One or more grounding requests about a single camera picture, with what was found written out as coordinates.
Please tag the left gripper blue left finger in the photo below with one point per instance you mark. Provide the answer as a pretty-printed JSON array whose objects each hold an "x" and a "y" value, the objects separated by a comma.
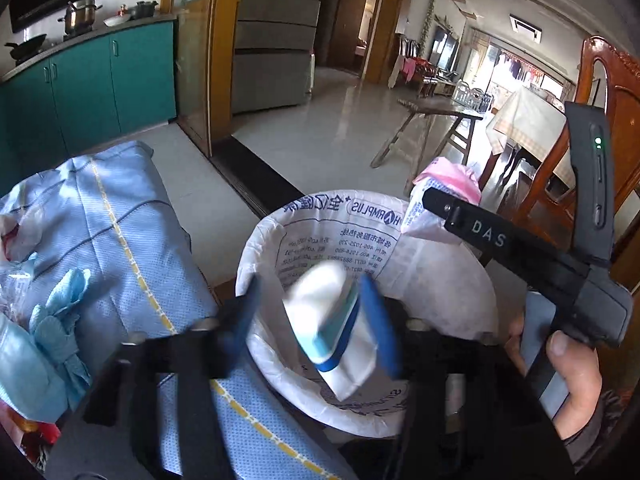
[{"x": 228, "y": 341}]

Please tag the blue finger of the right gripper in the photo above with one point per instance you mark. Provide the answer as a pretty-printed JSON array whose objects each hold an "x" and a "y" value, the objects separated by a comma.
[{"x": 458, "y": 215}]

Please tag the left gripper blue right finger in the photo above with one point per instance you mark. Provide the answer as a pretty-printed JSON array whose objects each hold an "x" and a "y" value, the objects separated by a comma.
[{"x": 384, "y": 318}]

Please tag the pink white wrapper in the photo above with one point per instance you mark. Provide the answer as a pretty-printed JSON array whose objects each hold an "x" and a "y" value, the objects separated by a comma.
[{"x": 455, "y": 179}]

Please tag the white blue-striped paper package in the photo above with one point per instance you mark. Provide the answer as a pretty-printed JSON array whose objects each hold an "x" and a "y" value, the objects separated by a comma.
[{"x": 327, "y": 320}]

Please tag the light blue face mask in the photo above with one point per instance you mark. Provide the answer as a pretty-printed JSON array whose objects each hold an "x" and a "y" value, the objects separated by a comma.
[{"x": 29, "y": 383}]

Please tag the white bag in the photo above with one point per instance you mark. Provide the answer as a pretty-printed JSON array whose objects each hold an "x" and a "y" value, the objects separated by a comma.
[{"x": 21, "y": 232}]

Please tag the trash bin with white bag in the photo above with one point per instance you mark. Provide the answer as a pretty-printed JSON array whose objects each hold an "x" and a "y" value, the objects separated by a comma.
[{"x": 442, "y": 284}]

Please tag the teal lower kitchen cabinets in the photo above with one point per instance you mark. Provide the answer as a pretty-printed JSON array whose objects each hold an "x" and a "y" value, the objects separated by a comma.
[{"x": 86, "y": 92}]

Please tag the red wooden chair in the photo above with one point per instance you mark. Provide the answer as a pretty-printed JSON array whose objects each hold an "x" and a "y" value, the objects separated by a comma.
[{"x": 609, "y": 79}]

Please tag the wooden bench stool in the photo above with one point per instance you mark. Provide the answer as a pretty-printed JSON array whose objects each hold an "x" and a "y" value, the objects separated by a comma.
[{"x": 410, "y": 140}]

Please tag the dining table with cloth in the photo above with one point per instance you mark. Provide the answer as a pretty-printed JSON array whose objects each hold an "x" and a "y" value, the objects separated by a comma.
[{"x": 525, "y": 121}]

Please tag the light blue checked tablecloth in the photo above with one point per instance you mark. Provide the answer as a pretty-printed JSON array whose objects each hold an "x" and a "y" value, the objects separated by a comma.
[{"x": 109, "y": 213}]

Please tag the red snack wrapper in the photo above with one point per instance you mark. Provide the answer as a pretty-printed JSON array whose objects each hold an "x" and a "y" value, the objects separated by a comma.
[{"x": 33, "y": 439}]

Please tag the grey multi-door refrigerator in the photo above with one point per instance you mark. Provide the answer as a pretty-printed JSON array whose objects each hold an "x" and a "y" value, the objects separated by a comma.
[{"x": 273, "y": 41}]

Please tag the white bowl on counter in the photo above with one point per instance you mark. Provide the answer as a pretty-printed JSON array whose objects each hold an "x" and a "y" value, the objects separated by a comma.
[{"x": 116, "y": 20}]

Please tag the dark casserole pot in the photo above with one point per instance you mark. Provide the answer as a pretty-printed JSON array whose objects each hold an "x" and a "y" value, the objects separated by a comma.
[{"x": 143, "y": 9}]

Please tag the wooden glass sliding door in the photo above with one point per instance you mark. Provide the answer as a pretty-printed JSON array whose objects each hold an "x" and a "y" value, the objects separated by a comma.
[{"x": 204, "y": 44}]

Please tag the stainless steel stock pot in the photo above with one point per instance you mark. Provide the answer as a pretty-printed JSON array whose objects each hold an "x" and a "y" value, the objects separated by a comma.
[{"x": 79, "y": 16}]

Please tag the black wok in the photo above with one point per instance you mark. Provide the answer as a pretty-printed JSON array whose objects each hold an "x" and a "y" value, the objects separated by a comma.
[{"x": 26, "y": 49}]

